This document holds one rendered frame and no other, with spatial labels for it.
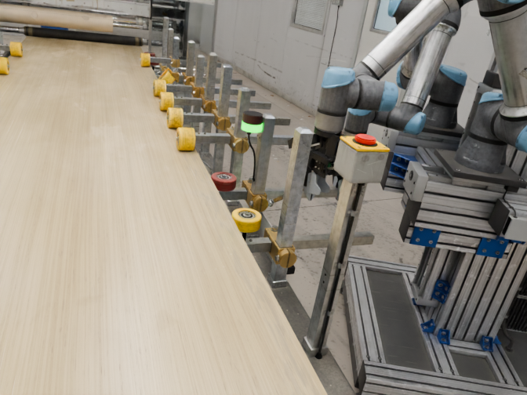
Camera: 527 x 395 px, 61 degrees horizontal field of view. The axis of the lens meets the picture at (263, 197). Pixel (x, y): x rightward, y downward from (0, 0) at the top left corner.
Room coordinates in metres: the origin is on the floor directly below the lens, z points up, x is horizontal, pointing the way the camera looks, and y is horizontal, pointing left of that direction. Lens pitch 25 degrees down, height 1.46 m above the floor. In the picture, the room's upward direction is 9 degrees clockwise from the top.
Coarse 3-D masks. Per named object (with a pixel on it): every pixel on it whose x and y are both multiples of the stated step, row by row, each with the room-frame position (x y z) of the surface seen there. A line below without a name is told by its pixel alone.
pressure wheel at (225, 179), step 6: (216, 174) 1.29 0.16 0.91; (222, 174) 1.30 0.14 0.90; (228, 174) 1.30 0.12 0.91; (216, 180) 1.24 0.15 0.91; (222, 180) 1.25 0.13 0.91; (228, 180) 1.25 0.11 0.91; (234, 180) 1.26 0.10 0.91; (216, 186) 1.24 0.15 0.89; (222, 186) 1.24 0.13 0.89; (228, 186) 1.25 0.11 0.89; (234, 186) 1.27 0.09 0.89
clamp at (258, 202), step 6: (246, 180) 1.36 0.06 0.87; (246, 186) 1.31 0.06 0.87; (252, 192) 1.27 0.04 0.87; (264, 192) 1.29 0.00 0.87; (246, 198) 1.29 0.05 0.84; (252, 198) 1.25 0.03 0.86; (258, 198) 1.24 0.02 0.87; (264, 198) 1.25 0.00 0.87; (252, 204) 1.24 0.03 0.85; (258, 204) 1.24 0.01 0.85; (264, 204) 1.25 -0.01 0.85; (258, 210) 1.24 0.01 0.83
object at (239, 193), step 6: (222, 192) 1.26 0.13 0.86; (228, 192) 1.27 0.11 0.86; (234, 192) 1.28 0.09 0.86; (240, 192) 1.29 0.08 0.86; (246, 192) 1.29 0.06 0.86; (270, 192) 1.33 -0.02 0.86; (276, 192) 1.33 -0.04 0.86; (282, 192) 1.34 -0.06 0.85; (330, 192) 1.41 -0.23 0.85; (336, 192) 1.42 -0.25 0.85; (222, 198) 1.26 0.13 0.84; (228, 198) 1.27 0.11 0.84; (234, 198) 1.28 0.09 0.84; (240, 198) 1.29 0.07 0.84; (270, 198) 1.33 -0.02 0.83
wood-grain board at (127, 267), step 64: (64, 64) 2.57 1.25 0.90; (128, 64) 2.84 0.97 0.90; (0, 128) 1.42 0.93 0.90; (64, 128) 1.52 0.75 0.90; (128, 128) 1.62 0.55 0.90; (0, 192) 0.98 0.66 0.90; (64, 192) 1.03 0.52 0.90; (128, 192) 1.09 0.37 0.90; (192, 192) 1.15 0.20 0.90; (0, 256) 0.72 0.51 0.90; (64, 256) 0.75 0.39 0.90; (128, 256) 0.79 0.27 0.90; (192, 256) 0.82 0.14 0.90; (0, 320) 0.55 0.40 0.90; (64, 320) 0.58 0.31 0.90; (128, 320) 0.60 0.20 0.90; (192, 320) 0.62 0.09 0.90; (256, 320) 0.65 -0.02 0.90; (0, 384) 0.43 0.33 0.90; (64, 384) 0.45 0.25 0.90; (128, 384) 0.47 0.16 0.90; (192, 384) 0.48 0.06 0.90; (256, 384) 0.50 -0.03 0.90; (320, 384) 0.52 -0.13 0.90
